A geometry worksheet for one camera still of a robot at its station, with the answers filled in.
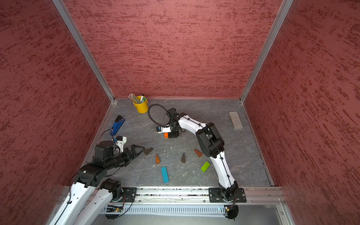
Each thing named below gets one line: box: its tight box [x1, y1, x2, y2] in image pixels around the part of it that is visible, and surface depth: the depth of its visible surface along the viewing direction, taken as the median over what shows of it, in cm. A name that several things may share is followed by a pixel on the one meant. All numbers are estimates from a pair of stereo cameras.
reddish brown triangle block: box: [194, 148, 203, 158], surface depth 90 cm
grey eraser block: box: [228, 110, 244, 131], surface depth 105 cm
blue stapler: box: [109, 115, 126, 136], surface depth 103 cm
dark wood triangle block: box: [180, 151, 186, 164], surface depth 87 cm
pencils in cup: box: [127, 93, 142, 105], surface depth 102 cm
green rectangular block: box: [200, 161, 211, 173], surface depth 85 cm
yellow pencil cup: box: [133, 95, 149, 114], surface depth 109 cm
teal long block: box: [160, 166, 170, 184], surface depth 83 cm
